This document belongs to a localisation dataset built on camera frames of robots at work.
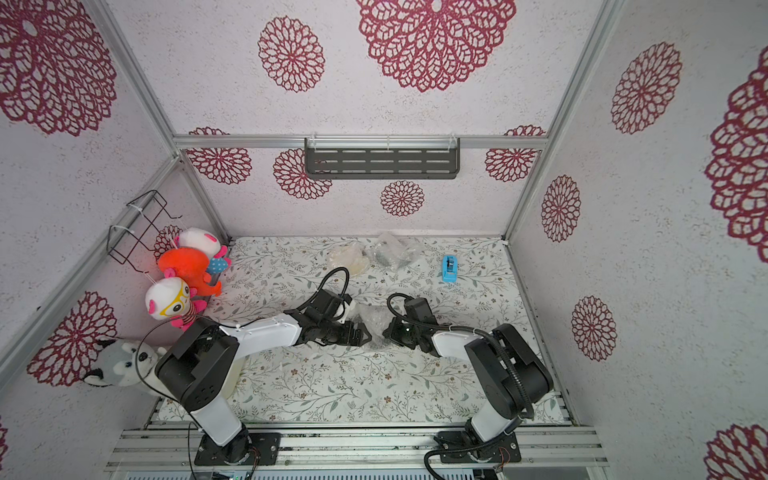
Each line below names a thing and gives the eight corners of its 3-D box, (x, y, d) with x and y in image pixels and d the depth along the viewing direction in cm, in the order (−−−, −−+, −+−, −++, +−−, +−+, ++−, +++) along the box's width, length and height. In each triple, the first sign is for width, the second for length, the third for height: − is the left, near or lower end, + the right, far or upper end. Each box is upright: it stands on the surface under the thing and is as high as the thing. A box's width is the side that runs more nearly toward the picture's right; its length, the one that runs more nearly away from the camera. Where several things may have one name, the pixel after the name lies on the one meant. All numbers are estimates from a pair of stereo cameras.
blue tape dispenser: (442, 282, 110) (444, 275, 107) (442, 261, 116) (444, 254, 113) (457, 283, 110) (459, 276, 106) (456, 262, 116) (458, 255, 113)
